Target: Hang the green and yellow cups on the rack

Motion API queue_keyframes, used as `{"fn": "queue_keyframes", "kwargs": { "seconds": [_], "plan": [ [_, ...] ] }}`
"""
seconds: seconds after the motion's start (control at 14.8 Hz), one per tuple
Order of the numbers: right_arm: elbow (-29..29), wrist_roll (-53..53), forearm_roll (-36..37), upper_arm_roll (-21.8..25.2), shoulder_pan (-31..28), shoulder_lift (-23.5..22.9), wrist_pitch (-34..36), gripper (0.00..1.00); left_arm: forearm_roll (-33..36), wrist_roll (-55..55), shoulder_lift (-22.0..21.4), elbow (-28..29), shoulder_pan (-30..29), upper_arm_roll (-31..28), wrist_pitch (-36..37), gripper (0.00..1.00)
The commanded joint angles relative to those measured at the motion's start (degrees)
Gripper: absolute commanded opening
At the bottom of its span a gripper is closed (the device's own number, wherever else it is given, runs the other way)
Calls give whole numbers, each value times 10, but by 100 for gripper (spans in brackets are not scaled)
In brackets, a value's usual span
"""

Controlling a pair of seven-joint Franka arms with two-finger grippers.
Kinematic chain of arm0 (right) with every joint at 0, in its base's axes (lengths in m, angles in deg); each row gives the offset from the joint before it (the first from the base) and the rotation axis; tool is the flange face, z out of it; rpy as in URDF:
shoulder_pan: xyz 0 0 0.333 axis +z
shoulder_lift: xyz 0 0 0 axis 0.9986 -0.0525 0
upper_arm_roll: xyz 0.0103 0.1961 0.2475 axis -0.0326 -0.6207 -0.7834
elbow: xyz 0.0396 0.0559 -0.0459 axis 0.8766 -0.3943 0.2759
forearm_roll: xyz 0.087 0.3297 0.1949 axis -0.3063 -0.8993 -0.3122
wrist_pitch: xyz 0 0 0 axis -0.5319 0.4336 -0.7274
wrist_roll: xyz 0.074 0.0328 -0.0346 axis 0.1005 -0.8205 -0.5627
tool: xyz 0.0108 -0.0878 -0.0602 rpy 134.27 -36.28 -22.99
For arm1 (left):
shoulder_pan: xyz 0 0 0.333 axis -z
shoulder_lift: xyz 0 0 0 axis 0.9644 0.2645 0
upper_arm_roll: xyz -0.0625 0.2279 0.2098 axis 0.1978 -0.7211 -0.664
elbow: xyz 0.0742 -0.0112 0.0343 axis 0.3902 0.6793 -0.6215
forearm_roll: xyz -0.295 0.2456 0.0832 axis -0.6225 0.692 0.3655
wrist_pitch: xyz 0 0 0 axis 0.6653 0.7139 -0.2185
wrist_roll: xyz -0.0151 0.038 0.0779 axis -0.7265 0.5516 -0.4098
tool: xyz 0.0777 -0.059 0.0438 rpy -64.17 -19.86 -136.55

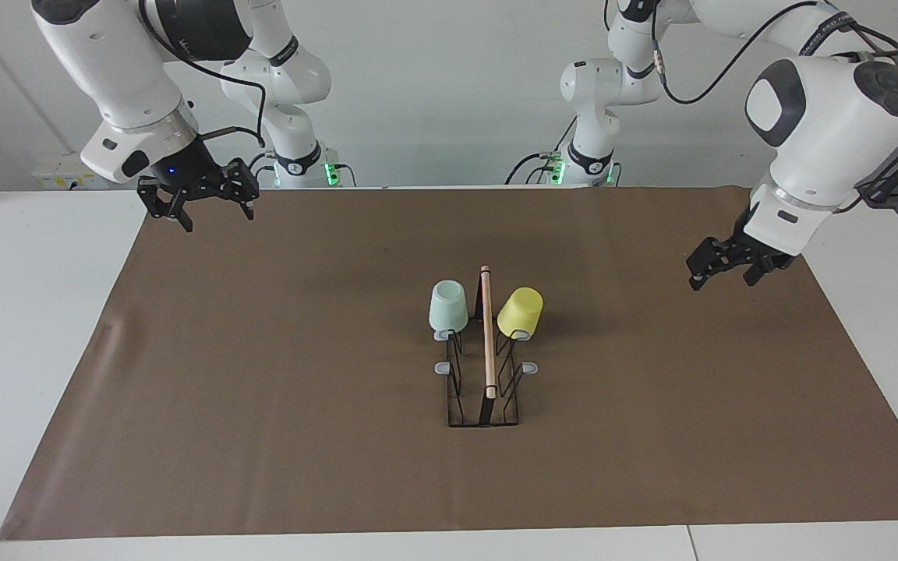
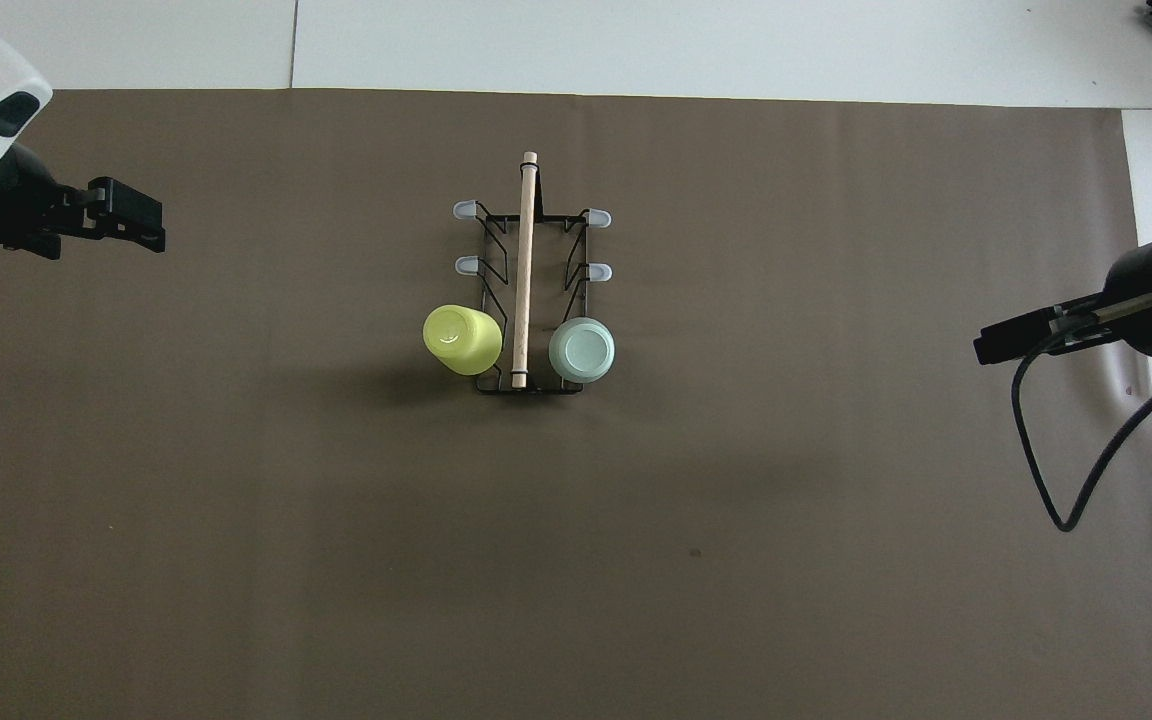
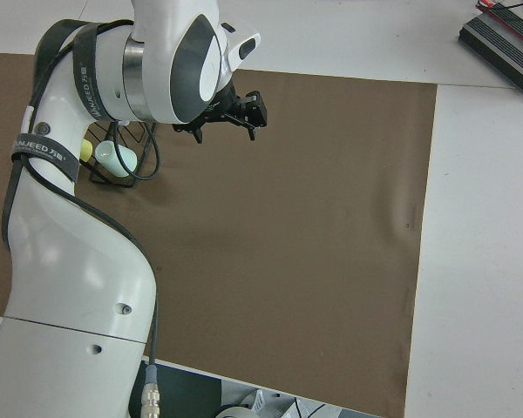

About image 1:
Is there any black wire cup rack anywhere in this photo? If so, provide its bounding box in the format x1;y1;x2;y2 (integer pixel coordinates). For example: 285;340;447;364
433;265;539;429

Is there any brown paper table mat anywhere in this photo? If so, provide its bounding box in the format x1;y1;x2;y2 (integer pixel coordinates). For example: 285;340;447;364
0;185;898;542

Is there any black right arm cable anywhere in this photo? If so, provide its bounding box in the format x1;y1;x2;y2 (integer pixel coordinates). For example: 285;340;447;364
136;0;267;150

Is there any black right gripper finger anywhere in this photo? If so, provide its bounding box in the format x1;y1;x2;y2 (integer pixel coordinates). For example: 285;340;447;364
136;177;195;234
214;157;261;222

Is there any pale green plastic cup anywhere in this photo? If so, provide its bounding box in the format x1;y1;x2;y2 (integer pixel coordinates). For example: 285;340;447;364
427;280;470;333

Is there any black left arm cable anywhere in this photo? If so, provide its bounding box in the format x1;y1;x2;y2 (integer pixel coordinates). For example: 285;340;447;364
603;0;898;210

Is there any white wall power box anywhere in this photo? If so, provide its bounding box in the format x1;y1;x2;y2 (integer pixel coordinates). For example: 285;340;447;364
31;152;107;191

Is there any black right base cable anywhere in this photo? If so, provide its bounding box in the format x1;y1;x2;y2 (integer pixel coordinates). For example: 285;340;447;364
241;151;278;189

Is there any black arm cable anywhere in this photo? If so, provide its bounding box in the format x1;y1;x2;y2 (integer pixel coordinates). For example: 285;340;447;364
136;0;267;150
603;0;898;210

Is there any black left base cable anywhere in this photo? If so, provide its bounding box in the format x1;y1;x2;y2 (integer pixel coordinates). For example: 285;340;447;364
504;117;578;186

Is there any black base cable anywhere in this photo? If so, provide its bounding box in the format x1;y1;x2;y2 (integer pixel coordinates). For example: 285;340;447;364
241;151;278;189
504;117;578;186

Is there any yellow plastic cup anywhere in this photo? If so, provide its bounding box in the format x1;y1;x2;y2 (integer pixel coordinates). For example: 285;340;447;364
497;286;545;339

